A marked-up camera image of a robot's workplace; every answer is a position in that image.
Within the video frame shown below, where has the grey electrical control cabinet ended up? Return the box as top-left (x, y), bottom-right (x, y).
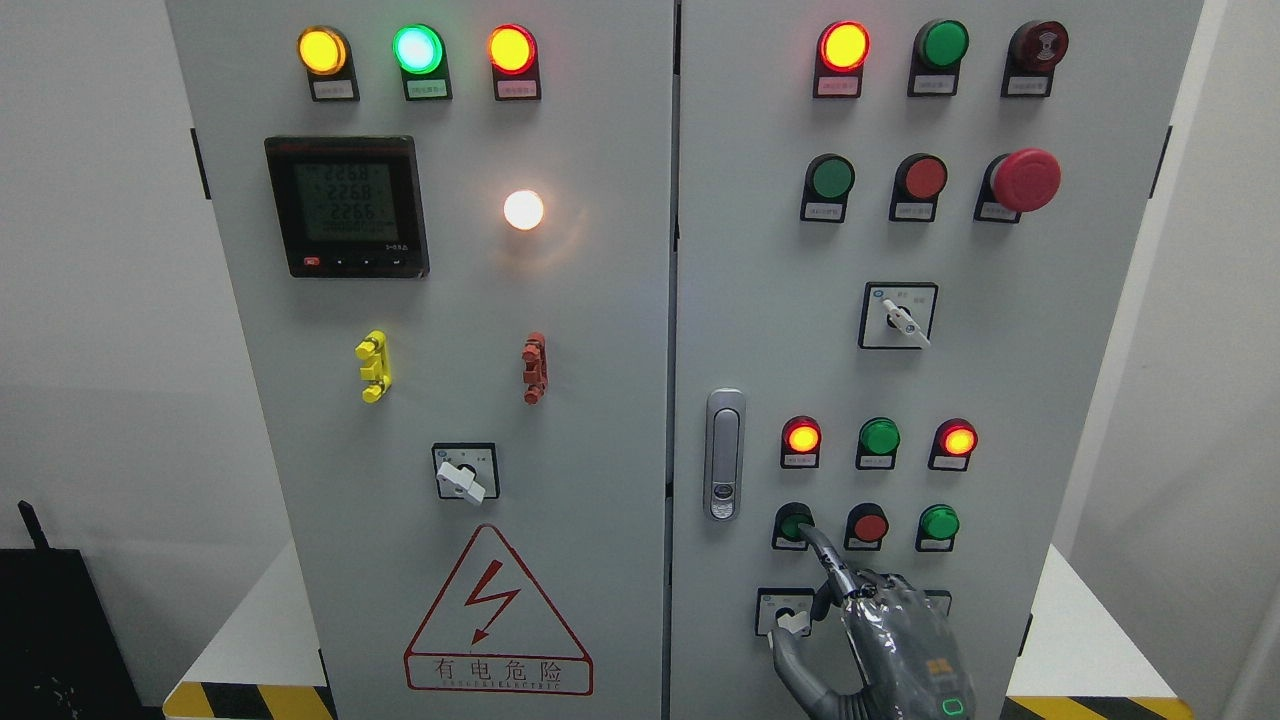
top-left (166, 1), bottom-right (1204, 719)

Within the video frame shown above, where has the black knob selector switch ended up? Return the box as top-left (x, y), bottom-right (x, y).
top-left (923, 589), bottom-right (954, 618)

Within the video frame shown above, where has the red push button lower row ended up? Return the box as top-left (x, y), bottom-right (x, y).
top-left (844, 502), bottom-right (890, 551)

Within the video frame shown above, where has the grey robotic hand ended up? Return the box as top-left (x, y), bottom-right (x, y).
top-left (768, 521), bottom-right (977, 719)

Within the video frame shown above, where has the white platform with hazard stripes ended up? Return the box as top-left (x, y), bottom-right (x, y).
top-left (163, 546), bottom-right (1193, 719)

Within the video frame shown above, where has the red lit indicator lamp left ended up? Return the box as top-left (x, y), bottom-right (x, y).
top-left (486, 23), bottom-right (541, 101)

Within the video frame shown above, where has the lower white rotary selector switch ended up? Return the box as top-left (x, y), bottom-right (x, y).
top-left (755, 587), bottom-right (815, 637)

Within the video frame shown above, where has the silver cabinet door handle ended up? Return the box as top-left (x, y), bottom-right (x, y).
top-left (704, 388), bottom-right (746, 521)

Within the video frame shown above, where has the left white rotary selector switch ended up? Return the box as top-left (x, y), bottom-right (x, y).
top-left (431, 442), bottom-right (500, 506)

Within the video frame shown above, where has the black digital power meter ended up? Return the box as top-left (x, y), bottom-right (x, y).
top-left (264, 135), bottom-right (430, 279)

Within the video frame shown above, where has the upper right white selector switch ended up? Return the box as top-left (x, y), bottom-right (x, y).
top-left (858, 282), bottom-right (940, 350)

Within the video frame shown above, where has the yellow terminal connector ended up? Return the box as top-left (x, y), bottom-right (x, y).
top-left (355, 329), bottom-right (393, 404)

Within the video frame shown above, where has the red indicator lamp lower left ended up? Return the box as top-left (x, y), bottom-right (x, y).
top-left (780, 416), bottom-right (822, 469)

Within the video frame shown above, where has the red terminal connector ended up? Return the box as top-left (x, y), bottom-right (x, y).
top-left (521, 331), bottom-right (548, 405)

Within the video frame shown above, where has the dark red buzzer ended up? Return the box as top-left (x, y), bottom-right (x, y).
top-left (1001, 20), bottom-right (1069, 97)

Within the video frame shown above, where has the green indicator lamp lower middle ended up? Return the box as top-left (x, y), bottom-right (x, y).
top-left (855, 416), bottom-right (901, 470)

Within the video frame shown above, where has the red push button row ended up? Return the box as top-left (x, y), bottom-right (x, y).
top-left (844, 502), bottom-right (890, 551)
top-left (888, 152), bottom-right (948, 223)

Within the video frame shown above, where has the green start push button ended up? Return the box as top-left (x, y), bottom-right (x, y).
top-left (771, 502), bottom-right (815, 551)

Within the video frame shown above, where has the green lamp top right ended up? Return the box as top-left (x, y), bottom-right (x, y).
top-left (908, 18), bottom-right (970, 97)

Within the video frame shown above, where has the white lit indicator lamp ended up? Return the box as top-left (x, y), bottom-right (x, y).
top-left (502, 190), bottom-right (545, 231)

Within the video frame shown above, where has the black device with antenna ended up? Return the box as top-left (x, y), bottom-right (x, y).
top-left (1, 501), bottom-right (145, 719)

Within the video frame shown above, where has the red emergency stop mushroom button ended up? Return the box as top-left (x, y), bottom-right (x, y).
top-left (973, 149), bottom-right (1062, 224)

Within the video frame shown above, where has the green push button upper row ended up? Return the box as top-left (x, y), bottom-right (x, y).
top-left (800, 152), bottom-right (856, 223)

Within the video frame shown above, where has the white rotary selector switch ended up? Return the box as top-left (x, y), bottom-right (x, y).
top-left (431, 442), bottom-right (500, 506)
top-left (755, 587), bottom-right (815, 637)

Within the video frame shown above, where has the green indicator lamp top left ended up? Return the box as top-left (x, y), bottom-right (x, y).
top-left (392, 23), bottom-right (452, 102)

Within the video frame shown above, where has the red lit lamp top right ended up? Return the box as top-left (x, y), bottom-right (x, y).
top-left (812, 20), bottom-right (870, 99)

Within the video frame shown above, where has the red lit lamp lower right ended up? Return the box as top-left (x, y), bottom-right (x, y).
top-left (928, 418), bottom-right (978, 471)

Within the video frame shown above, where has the green push button lower right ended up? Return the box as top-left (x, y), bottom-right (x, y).
top-left (915, 503), bottom-right (960, 553)

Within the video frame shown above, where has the green indicator lamp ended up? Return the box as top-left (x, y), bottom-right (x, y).
top-left (855, 416), bottom-right (901, 470)
top-left (392, 23), bottom-right (452, 102)

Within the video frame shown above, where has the red push button upper row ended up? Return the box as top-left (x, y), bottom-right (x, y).
top-left (888, 152), bottom-right (948, 223)

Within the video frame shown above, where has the red electrical hazard warning sticker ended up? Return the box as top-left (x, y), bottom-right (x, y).
top-left (404, 524), bottom-right (594, 696)

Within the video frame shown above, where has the yellow indicator lamp top left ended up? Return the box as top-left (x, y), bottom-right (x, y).
top-left (296, 26), bottom-right (360, 102)

